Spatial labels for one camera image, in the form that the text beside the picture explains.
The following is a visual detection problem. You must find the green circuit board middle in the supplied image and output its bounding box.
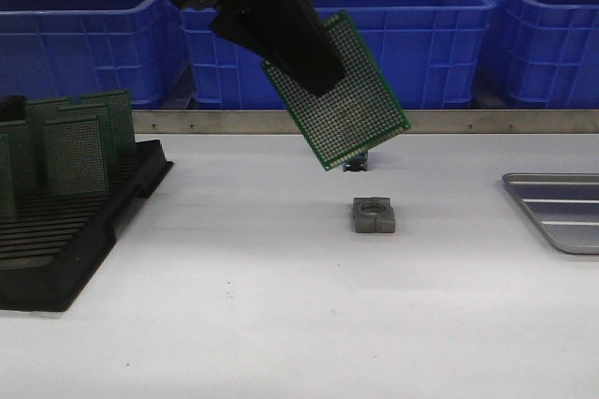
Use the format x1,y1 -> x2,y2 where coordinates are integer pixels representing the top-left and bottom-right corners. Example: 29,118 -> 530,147
42,105 -> 116,196

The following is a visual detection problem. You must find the blue plastic bin right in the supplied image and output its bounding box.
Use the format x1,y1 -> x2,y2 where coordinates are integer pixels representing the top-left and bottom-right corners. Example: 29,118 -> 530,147
479,0 -> 598,109

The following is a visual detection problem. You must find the blue plastic bin left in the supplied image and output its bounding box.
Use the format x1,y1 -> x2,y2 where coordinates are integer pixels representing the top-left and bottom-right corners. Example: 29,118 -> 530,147
1,0 -> 189,109

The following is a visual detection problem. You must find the grey square metal nut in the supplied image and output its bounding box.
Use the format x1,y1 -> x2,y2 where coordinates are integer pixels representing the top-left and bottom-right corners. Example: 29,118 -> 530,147
352,197 -> 397,233

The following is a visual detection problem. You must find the blue plastic bin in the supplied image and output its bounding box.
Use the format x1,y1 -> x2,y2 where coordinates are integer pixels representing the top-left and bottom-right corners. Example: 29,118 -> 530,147
479,0 -> 598,109
1,0 -> 189,109
181,0 -> 493,110

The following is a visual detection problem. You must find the red emergency stop button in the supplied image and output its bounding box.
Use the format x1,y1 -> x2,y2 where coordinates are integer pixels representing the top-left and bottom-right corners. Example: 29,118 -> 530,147
343,152 -> 369,172

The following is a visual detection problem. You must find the blue plastic bin centre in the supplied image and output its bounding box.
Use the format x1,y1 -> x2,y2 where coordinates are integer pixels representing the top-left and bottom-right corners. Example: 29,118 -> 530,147
181,0 -> 493,110

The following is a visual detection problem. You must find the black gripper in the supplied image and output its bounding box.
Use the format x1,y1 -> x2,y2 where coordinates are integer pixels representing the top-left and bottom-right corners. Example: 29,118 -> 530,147
169,0 -> 345,96

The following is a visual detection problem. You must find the silver metal tray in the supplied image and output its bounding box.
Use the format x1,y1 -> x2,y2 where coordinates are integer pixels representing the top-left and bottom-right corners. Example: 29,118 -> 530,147
503,173 -> 598,256

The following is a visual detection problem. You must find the green circuit board far left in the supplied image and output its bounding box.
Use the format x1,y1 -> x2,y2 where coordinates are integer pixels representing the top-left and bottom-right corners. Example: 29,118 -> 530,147
1,119 -> 44,221

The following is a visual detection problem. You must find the green perforated circuit board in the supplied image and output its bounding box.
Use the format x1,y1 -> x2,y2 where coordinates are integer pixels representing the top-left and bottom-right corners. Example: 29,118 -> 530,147
261,10 -> 411,170

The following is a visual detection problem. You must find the green circuit board back right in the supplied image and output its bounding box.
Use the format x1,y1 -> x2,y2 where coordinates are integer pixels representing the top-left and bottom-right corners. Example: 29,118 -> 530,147
80,90 -> 137,157

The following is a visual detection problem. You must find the green circuit board back left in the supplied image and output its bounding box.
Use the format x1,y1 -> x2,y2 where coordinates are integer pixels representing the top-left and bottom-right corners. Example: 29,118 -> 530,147
25,96 -> 74,131

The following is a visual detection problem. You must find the black slotted board rack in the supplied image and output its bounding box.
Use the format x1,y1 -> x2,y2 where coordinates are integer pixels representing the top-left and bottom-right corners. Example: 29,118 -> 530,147
0,95 -> 174,313

